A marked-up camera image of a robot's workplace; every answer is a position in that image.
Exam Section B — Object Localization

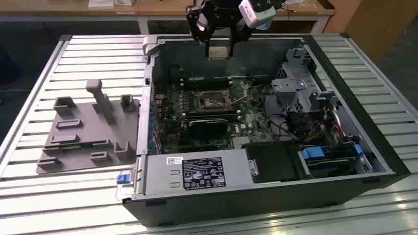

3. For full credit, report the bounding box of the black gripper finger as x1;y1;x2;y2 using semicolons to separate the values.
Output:
227;14;252;57
184;4;212;59

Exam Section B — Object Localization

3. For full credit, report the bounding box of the silver square CPU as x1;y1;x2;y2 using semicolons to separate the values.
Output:
208;46;231;62

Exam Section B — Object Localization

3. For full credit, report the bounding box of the metal socket cover frame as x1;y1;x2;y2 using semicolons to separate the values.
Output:
203;89;230;98

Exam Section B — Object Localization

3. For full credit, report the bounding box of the CPU socket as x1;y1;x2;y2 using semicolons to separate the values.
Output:
198;90;232;112

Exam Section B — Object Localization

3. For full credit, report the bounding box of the grey metal drive cage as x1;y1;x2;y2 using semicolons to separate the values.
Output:
270;47;339;113

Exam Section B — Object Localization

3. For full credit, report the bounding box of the black RAM stick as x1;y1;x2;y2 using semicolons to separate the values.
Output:
186;110;238;116

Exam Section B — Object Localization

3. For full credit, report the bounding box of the large white box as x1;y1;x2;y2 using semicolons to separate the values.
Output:
88;0;116;11

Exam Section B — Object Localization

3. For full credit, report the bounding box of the green motherboard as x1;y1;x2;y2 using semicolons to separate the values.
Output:
152;78;278;155

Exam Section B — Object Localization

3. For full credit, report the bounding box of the black graphics card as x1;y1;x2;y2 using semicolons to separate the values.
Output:
186;118;230;136

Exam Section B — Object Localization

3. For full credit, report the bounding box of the small silver heatsink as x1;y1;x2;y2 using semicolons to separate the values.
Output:
234;136;251;149

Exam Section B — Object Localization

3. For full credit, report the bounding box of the wooden cabinet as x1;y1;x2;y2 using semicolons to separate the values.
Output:
324;0;418;64

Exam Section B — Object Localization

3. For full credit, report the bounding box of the black plastic shroud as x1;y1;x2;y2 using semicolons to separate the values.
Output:
244;142;310;184

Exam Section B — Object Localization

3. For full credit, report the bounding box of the blue disk carrier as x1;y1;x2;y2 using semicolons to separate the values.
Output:
302;146;327;162

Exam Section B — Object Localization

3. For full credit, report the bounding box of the grey plastic part rack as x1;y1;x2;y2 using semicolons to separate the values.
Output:
36;79;140;175

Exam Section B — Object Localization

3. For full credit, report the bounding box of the black hard disk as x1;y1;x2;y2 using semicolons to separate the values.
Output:
304;156;358;178

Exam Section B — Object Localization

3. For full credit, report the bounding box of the grey power supply with label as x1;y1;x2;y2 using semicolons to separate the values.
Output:
143;153;259;196

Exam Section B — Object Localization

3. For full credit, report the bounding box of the black open PC case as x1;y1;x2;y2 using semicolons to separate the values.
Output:
121;33;411;227

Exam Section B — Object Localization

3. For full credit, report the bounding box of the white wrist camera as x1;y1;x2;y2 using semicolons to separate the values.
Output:
238;0;278;29

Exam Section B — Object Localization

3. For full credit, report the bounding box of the wooden desk white frame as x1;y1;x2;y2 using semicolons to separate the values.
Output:
0;0;337;35

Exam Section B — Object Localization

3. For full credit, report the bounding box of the yellow wire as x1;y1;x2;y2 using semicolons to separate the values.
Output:
306;127;324;142

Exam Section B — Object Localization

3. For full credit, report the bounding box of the orange wire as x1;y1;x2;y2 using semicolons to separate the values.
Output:
328;123;346;142

